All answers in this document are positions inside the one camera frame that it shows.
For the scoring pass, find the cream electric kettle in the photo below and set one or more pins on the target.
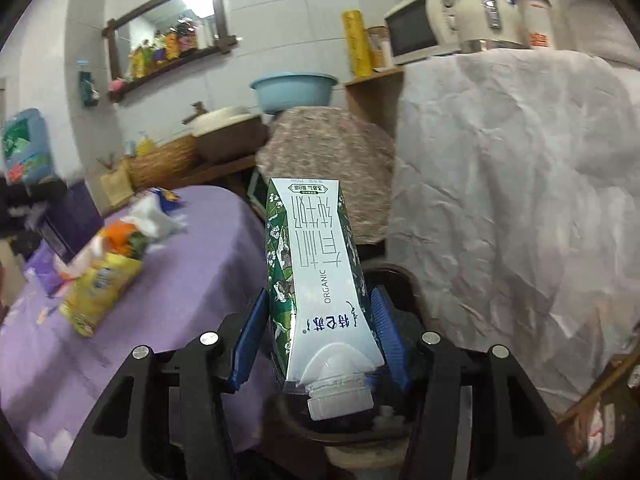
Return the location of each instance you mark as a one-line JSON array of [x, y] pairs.
[[470, 10]]

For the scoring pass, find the white crinkled sheet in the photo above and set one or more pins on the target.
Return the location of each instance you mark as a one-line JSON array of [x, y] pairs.
[[510, 200]]

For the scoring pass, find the green and white milk carton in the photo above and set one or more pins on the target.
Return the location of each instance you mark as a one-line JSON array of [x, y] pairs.
[[315, 280]]

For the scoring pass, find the blue snack wrapper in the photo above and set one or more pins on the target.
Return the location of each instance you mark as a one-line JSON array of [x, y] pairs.
[[167, 196]]

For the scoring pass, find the yellow wrap roll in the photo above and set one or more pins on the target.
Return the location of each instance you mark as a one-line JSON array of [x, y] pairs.
[[357, 42]]

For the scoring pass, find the yellow snack bag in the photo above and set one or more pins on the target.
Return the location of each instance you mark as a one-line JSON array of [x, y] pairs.
[[100, 290]]

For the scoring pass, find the white lidded cup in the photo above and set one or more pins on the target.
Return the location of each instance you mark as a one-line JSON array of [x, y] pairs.
[[534, 15]]

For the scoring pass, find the floral patterned cloth cover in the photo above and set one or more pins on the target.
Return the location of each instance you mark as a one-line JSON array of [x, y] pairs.
[[325, 150]]

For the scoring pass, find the purple box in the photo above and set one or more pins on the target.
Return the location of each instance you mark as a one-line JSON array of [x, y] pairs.
[[75, 215]]

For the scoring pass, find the brown white rice cooker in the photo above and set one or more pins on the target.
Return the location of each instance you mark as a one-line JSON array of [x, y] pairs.
[[230, 135]]

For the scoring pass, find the beige chopstick holder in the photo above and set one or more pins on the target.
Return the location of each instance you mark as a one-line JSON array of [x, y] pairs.
[[116, 185]]

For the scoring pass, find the bronze faucet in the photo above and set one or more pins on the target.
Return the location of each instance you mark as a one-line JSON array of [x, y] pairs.
[[196, 110]]

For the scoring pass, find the woven wicker basket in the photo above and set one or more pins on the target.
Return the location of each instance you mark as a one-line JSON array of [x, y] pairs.
[[162, 162]]

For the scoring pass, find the white microwave oven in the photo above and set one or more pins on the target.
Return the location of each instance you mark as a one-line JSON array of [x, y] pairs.
[[412, 30]]

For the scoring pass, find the yellow soap bottle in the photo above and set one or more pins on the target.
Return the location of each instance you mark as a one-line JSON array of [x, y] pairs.
[[145, 145]]

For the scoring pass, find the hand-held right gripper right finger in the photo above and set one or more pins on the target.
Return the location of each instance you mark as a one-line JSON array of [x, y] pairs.
[[392, 345]]

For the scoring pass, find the black trash bin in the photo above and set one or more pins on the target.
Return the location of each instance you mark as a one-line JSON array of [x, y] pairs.
[[407, 305]]

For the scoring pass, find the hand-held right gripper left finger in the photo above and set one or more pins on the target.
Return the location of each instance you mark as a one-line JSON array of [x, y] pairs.
[[248, 340]]

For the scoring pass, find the orange and green packet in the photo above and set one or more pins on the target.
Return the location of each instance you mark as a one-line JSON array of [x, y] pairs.
[[122, 237]]

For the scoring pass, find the blue plastic basin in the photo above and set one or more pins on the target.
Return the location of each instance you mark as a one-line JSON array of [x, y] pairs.
[[295, 91]]

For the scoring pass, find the wooden framed mirror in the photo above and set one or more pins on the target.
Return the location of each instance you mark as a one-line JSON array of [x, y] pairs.
[[170, 25]]

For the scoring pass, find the dark wooden counter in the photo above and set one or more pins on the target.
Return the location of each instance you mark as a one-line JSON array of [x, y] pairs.
[[220, 170]]

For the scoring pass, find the round purple-clothed table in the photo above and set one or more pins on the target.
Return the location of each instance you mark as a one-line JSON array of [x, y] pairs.
[[200, 280]]

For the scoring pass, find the blue water bottle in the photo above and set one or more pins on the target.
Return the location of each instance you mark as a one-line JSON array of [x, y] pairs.
[[25, 142]]

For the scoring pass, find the glass jar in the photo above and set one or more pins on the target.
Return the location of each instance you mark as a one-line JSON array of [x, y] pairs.
[[380, 47]]

